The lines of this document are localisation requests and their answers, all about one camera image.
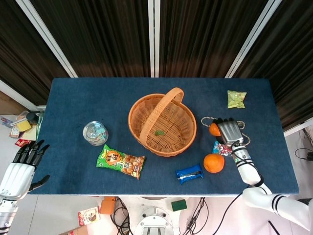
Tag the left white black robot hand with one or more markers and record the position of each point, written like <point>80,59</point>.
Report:
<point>17,176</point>

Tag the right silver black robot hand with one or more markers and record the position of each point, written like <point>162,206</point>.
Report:
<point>230,132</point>

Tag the small orange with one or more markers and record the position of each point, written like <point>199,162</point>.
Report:
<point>214,130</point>

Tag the large orange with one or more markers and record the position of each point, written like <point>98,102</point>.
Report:
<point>214,163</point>

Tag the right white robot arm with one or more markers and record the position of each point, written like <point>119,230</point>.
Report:
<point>249,171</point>

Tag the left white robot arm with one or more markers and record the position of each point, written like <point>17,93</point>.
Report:
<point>7,215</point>

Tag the clear red blue candy packet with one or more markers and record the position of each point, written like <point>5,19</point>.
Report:
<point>220,148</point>

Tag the small light green snack packet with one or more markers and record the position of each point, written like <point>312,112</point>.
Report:
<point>236,99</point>

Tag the yellow sponge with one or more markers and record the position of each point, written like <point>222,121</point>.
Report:
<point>24,125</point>

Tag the blue snack packet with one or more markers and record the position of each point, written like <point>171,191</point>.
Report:
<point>189,174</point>

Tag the black round cup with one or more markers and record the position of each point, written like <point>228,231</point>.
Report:
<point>32,117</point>

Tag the small green leaf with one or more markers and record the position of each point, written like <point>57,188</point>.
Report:
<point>159,133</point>

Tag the brown cardboard box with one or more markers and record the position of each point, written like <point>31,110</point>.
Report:
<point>75,231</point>

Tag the red white carton box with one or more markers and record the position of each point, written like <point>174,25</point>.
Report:
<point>89,216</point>

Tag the green sponge block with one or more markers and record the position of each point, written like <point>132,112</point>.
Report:
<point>179,205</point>

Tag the clear jar of binder clips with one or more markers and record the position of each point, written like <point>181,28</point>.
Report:
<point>95,133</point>

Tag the black pleated curtain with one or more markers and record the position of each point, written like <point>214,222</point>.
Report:
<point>291,61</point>
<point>102,34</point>
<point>203,34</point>
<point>22,61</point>

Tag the orange box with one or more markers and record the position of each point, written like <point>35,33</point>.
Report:
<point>107,205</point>

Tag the green rice cracker snack bag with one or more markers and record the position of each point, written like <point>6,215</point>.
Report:
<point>119,162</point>

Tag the blue table cloth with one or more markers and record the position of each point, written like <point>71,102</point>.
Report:
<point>97,98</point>

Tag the white robot torso base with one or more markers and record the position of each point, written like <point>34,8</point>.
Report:
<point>154,220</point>

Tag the white screen frame post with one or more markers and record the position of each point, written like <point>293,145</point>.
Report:
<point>299,128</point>
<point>46,36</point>
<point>17,94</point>
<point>253,36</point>
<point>154,36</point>

